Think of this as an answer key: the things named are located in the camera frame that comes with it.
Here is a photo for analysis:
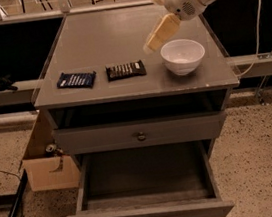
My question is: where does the brown chocolate rxbar wrapper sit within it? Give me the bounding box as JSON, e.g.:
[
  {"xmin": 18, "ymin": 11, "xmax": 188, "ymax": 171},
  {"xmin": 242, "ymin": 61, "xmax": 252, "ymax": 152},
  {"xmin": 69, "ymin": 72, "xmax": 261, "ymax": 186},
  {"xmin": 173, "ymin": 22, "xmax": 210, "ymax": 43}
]
[{"xmin": 106, "ymin": 60, "xmax": 147, "ymax": 82}]

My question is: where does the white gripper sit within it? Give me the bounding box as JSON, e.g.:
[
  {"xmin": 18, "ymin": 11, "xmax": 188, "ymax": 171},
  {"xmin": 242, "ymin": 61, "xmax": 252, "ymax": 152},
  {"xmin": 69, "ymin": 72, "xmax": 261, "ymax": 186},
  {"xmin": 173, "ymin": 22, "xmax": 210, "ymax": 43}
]
[{"xmin": 143, "ymin": 0, "xmax": 207, "ymax": 54}]

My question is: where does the white ceramic bowl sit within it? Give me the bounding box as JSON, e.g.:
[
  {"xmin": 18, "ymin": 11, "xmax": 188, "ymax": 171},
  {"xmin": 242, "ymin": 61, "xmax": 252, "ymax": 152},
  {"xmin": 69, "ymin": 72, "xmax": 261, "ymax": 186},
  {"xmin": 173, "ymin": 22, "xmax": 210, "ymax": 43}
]
[{"xmin": 160, "ymin": 39, "xmax": 206, "ymax": 76}]

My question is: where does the white hanging cable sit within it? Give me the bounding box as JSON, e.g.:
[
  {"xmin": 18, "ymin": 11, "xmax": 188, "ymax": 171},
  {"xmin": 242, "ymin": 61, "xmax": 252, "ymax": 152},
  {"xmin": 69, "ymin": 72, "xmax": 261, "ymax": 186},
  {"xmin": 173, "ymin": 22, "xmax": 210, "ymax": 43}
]
[{"xmin": 225, "ymin": 0, "xmax": 272, "ymax": 78}]

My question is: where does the cardboard box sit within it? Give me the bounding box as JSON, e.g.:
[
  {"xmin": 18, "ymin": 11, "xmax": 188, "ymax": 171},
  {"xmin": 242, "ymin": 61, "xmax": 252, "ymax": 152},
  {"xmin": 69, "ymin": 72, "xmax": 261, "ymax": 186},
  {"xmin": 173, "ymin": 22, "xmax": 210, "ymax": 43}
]
[{"xmin": 22, "ymin": 113, "xmax": 80, "ymax": 191}]

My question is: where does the open grey lower drawer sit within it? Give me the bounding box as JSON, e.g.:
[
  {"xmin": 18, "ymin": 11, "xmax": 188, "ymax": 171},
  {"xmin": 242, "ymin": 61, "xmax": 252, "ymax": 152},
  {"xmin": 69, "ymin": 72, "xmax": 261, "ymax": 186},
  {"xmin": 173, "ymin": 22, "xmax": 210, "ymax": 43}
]
[{"xmin": 68, "ymin": 141, "xmax": 234, "ymax": 217}]

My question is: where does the closed grey upper drawer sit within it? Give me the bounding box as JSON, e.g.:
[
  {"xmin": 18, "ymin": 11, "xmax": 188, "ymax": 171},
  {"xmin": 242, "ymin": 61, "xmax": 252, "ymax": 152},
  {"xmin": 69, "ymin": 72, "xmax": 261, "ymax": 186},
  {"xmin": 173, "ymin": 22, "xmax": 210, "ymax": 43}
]
[{"xmin": 53, "ymin": 111, "xmax": 226, "ymax": 155}]

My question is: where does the blue rxbar wrapper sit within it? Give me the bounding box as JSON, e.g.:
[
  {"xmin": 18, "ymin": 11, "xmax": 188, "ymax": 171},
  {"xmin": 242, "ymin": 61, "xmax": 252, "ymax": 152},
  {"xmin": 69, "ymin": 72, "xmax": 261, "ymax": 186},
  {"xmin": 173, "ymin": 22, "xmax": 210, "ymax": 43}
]
[{"xmin": 57, "ymin": 71, "xmax": 96, "ymax": 89}]

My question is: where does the round brass drawer knob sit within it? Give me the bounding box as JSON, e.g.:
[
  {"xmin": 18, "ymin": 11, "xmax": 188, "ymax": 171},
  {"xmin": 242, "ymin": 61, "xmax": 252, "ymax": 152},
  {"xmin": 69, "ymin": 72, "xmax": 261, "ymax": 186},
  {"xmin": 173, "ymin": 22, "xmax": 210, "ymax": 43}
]
[{"xmin": 137, "ymin": 132, "xmax": 146, "ymax": 141}]

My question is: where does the metal soda can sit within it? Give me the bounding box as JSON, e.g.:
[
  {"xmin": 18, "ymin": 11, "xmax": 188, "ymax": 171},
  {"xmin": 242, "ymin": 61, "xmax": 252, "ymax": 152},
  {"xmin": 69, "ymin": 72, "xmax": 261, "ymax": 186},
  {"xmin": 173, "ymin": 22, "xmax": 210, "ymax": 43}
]
[{"xmin": 45, "ymin": 143, "xmax": 57, "ymax": 154}]

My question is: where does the grey wooden drawer cabinet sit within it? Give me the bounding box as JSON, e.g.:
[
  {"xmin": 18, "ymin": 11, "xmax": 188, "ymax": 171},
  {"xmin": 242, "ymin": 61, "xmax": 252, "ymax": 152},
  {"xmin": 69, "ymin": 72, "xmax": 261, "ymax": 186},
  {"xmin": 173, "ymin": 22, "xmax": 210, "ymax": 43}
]
[{"xmin": 22, "ymin": 0, "xmax": 250, "ymax": 182}]

